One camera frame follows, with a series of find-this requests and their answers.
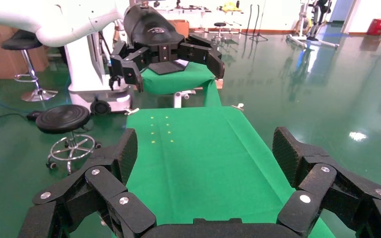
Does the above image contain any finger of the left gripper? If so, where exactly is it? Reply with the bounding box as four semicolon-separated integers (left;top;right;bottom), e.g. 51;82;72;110
108;41;151;93
178;33;226;80

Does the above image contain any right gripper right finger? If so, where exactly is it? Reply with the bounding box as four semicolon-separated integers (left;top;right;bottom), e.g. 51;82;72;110
272;126;381;238

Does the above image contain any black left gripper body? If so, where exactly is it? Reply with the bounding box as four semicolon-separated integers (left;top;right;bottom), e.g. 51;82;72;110
123;4;187;64

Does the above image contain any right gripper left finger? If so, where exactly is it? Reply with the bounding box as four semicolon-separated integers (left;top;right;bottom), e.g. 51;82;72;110
18;128;157;238

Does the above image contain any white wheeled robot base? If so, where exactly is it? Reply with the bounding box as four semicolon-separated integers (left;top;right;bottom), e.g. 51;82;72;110
63;31;134;116

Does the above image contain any red box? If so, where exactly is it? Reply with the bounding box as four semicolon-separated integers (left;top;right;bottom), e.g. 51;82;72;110
365;18;381;36

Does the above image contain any black flat pad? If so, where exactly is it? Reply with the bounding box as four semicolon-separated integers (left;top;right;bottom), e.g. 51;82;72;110
148;59;190;76

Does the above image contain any small black stool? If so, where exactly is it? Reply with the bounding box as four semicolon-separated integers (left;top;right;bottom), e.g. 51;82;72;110
212;21;228;43

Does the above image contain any small green table cloth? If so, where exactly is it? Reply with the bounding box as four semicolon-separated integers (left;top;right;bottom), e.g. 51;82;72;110
139;61;223;108

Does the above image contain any white cluttered workbench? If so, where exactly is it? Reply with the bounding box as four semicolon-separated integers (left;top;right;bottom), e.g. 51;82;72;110
151;3;246;34

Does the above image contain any white table leg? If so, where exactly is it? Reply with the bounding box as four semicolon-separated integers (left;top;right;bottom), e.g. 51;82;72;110
173;89;197;109

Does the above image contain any yellow object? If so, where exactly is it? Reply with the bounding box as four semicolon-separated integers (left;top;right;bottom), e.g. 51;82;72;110
221;0;243;12

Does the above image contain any black tripod stand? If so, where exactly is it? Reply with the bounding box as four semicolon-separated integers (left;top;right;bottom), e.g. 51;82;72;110
241;3;269;42

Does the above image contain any black round stool chrome base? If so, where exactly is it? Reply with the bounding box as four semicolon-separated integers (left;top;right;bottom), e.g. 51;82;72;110
35;104;102;176

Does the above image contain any black power adapter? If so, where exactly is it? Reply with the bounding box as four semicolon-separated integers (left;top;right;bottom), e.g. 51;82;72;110
25;110;44;121

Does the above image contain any large green table cloth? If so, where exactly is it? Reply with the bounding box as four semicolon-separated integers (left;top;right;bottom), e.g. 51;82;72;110
111;106;336;238

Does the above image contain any black bar stool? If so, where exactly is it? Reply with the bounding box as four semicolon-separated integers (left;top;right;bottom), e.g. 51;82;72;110
0;29;59;103

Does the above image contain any white exercise machine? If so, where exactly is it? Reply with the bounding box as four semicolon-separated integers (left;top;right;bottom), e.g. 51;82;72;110
285;0;340;51

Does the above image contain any black floor cable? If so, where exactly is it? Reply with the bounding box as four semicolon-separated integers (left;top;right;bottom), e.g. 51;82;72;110
0;112;27;128

